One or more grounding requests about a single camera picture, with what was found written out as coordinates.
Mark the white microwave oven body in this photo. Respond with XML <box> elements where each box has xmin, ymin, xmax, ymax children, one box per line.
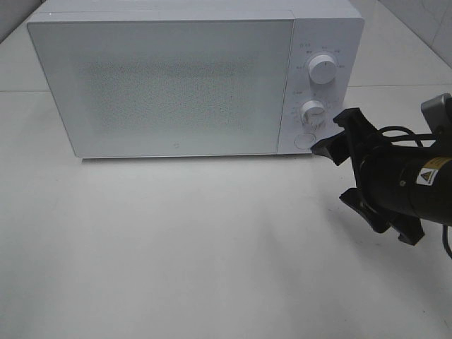
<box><xmin>27</xmin><ymin>1</ymin><xmax>364</xmax><ymax>157</ymax></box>

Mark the white timer knob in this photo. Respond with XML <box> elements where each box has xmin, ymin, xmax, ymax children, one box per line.
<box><xmin>300</xmin><ymin>100</ymin><xmax>326</xmax><ymax>126</ymax></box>

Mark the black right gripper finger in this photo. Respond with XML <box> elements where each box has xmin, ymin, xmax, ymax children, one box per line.
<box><xmin>339</xmin><ymin>187</ymin><xmax>391</xmax><ymax>234</ymax></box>
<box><xmin>311</xmin><ymin>131</ymin><xmax>350</xmax><ymax>166</ymax></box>

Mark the round white door release button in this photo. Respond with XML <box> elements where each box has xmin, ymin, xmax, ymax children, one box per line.
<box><xmin>294</xmin><ymin>133</ymin><xmax>316</xmax><ymax>151</ymax></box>

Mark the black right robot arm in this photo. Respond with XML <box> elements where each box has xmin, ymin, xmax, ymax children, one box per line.
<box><xmin>311</xmin><ymin>108</ymin><xmax>451</xmax><ymax>246</ymax></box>

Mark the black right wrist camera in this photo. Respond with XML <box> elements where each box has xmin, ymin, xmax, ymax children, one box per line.
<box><xmin>421</xmin><ymin>93</ymin><xmax>451</xmax><ymax>134</ymax></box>

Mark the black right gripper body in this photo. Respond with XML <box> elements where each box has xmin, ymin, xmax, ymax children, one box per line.
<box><xmin>334</xmin><ymin>108</ymin><xmax>424</xmax><ymax>244</ymax></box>

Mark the white microwave door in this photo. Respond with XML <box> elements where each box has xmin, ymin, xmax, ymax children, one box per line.
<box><xmin>28</xmin><ymin>20</ymin><xmax>293</xmax><ymax>158</ymax></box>

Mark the upper white power knob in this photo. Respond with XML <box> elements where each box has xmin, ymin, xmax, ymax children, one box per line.
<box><xmin>307</xmin><ymin>53</ymin><xmax>338</xmax><ymax>85</ymax></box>

